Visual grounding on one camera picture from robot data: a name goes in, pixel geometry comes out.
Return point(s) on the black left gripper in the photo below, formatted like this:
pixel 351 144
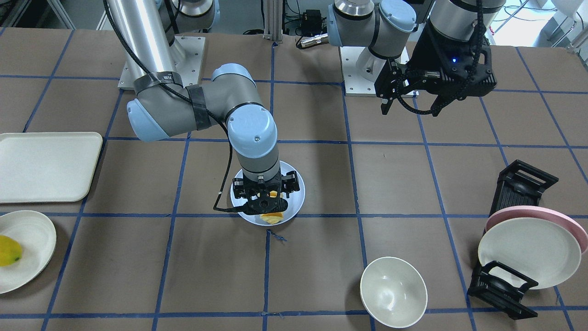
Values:
pixel 429 48

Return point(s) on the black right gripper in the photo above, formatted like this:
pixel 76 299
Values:
pixel 238 187

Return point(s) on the yellow bread piece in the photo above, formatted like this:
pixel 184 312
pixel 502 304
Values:
pixel 273 217

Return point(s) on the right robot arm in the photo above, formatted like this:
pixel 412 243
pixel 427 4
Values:
pixel 165 107

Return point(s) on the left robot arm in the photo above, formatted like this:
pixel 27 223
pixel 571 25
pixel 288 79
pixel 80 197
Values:
pixel 384 28

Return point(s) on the pink plate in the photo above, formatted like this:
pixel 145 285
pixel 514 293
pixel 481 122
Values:
pixel 541 213

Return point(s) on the white plate with lemon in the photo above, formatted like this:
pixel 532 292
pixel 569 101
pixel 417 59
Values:
pixel 37 236

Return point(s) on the black dish rack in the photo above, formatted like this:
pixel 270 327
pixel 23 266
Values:
pixel 495 279

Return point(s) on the white ceramic bowl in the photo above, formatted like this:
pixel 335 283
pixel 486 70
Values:
pixel 393 292

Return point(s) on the white tray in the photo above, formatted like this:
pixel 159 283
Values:
pixel 43 167

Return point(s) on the yellow lemon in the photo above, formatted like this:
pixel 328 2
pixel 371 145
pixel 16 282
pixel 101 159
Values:
pixel 10 251

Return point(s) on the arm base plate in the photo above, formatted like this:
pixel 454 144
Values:
pixel 185 57
pixel 360 70

